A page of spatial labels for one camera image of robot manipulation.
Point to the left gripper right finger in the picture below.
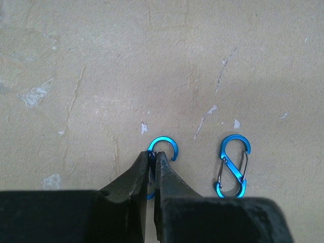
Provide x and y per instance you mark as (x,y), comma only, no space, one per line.
(183,215)

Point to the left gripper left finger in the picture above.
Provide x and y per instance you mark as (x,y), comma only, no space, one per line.
(115,213)

